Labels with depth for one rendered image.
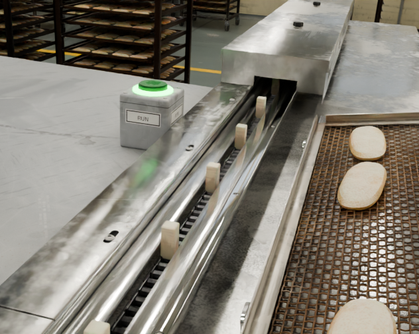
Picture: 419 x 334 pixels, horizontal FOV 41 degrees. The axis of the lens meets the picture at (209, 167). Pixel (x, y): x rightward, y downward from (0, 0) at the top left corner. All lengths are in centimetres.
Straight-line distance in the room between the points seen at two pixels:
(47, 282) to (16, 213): 20
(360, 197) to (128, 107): 37
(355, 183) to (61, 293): 26
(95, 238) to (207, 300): 11
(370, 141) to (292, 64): 36
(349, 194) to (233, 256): 13
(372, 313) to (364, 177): 20
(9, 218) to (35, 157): 16
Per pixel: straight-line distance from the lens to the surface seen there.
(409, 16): 752
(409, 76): 136
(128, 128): 76
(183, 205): 55
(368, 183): 50
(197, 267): 44
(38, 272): 44
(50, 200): 63
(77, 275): 43
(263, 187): 67
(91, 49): 315
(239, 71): 95
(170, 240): 48
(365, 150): 58
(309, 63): 93
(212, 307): 47
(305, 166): 56
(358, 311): 34
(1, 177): 70
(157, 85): 75
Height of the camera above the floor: 111
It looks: 23 degrees down
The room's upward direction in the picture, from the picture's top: 3 degrees clockwise
